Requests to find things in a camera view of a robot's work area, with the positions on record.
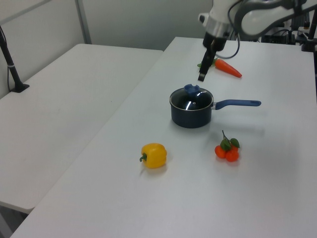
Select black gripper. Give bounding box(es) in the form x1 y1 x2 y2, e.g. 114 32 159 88
198 31 230 82

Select glass lid with blue knob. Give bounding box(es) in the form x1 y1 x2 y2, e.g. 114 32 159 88
169 83 213 111

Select orange toy carrot green leaves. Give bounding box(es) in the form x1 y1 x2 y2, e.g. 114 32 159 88
197 58 243 78

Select black background equipment box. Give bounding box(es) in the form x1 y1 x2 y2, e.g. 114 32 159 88
260 28 302 46

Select orange toy tangerine bunch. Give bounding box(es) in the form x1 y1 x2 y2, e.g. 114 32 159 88
214 130 241 163

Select yellow toy bell pepper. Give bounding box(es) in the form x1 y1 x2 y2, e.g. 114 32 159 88
139 142 168 170

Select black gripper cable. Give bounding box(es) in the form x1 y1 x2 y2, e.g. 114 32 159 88
215 0 242 60

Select dark blue saucepan blue handle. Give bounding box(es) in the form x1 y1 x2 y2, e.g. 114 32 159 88
169 96 262 129

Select black clamp camera stand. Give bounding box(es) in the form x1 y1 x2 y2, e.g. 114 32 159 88
301 0 317 53

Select grey metal partition post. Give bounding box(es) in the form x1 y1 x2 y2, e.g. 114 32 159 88
75 0 93 45

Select black camera stand white band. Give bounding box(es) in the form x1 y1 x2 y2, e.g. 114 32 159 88
0 24 30 93

